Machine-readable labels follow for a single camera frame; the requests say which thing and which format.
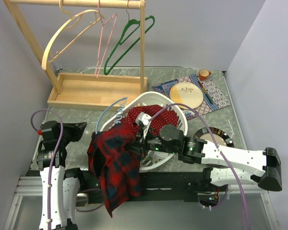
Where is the red polka dot garment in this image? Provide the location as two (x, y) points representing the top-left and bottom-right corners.
(121, 104), (178, 136)

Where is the pink wire hanger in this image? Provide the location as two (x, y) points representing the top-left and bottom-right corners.
(95, 0), (118, 78)

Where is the light blue hanger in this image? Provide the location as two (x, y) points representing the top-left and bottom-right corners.
(95, 97), (128, 133)

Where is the aluminium rail frame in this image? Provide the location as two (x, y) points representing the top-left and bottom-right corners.
(4, 171), (281, 230)

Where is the patterned placemat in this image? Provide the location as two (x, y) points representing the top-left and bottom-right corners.
(153, 73), (230, 115)

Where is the red black plaid skirt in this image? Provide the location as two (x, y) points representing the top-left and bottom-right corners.
(87, 124), (141, 216)

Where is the wooden clothes rack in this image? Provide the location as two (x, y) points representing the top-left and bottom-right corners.
(4, 0), (147, 110)

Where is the green plastic hanger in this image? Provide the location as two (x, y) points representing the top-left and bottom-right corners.
(103, 0), (156, 75)

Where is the dark rimmed plate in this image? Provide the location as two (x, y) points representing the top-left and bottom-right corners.
(193, 127), (234, 148)

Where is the orange cup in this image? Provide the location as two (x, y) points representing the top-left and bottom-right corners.
(198, 69), (212, 81)

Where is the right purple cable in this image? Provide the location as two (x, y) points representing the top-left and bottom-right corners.
(147, 103), (252, 230)

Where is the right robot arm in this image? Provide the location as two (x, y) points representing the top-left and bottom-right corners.
(126, 125), (282, 192)

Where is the beige floral plate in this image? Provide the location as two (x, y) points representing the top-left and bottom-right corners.
(169, 82), (204, 109)

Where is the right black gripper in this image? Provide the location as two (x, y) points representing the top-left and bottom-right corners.
(124, 126), (178, 157)

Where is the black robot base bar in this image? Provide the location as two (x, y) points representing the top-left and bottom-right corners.
(26, 167), (231, 204)

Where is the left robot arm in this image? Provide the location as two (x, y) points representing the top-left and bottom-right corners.
(36, 121), (87, 230)

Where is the white laundry basket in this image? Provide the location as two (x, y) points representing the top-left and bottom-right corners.
(99, 92), (188, 173)

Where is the green chopstick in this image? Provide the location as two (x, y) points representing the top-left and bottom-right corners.
(198, 82), (214, 104)

